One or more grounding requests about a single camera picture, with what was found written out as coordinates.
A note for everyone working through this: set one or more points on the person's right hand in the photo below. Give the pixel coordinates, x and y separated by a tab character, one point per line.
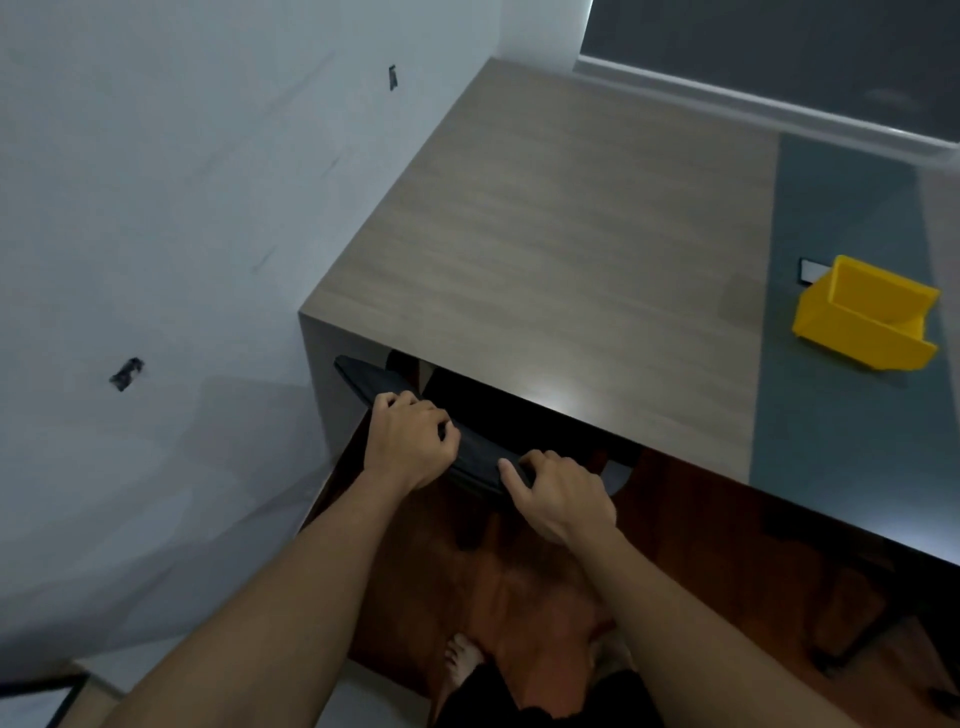
562	499

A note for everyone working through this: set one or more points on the person's left hand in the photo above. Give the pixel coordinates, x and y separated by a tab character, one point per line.
409	442

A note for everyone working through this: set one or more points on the yellow plastic bin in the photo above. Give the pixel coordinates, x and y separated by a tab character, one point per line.
862	330

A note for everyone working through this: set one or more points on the person's left forearm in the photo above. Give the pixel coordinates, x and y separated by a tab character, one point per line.
285	622

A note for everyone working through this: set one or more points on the person's right forearm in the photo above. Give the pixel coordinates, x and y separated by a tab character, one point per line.
690	652

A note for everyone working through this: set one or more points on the person's right foot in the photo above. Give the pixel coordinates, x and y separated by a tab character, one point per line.
611	652

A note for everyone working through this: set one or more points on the person's foot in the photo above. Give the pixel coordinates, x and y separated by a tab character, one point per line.
459	664
611	652

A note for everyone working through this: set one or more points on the person's left foot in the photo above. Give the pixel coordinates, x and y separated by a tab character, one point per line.
459	664

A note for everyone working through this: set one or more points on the person's black shorts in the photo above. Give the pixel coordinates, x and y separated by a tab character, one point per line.
525	705

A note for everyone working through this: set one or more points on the dark grey window blind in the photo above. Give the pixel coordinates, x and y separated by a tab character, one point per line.
787	52

